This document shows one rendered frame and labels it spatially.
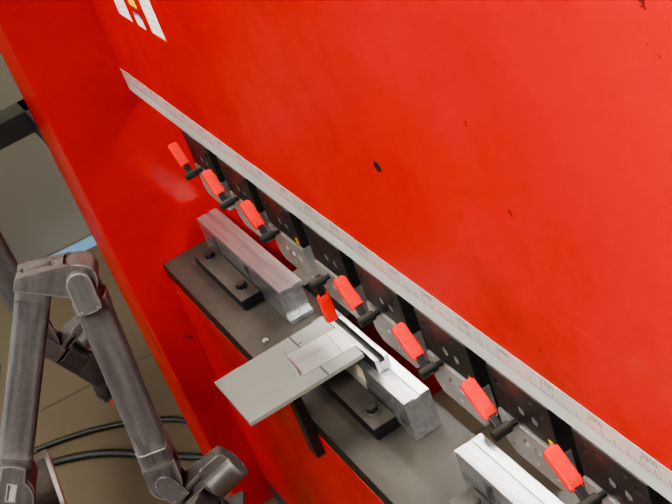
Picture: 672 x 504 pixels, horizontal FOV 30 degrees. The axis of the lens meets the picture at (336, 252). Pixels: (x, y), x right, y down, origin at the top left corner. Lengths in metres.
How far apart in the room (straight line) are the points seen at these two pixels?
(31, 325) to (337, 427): 0.76
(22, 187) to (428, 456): 3.33
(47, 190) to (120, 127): 2.34
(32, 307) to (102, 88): 1.17
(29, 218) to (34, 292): 3.50
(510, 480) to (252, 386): 0.61
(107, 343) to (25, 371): 0.14
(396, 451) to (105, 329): 0.68
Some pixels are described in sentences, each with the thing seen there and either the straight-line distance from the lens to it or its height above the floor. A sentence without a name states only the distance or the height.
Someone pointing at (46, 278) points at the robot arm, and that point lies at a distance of 1.99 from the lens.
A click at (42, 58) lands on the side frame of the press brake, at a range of 3.03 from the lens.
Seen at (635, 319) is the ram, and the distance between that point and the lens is 1.35.
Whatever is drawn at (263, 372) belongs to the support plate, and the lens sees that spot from 2.54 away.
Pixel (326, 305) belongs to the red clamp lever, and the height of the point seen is 1.19.
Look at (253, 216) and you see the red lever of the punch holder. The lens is 2.45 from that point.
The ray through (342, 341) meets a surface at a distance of 2.52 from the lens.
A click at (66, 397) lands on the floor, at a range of 4.62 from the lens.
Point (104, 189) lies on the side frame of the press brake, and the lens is 3.17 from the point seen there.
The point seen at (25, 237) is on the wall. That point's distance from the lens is 5.52.
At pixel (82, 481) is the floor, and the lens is 4.21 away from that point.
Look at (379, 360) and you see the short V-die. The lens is 2.46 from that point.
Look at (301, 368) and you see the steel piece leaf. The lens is 2.50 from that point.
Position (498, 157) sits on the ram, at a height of 1.76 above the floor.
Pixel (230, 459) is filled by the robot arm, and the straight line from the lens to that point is 2.15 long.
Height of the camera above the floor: 2.46
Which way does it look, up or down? 31 degrees down
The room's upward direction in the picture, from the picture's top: 21 degrees counter-clockwise
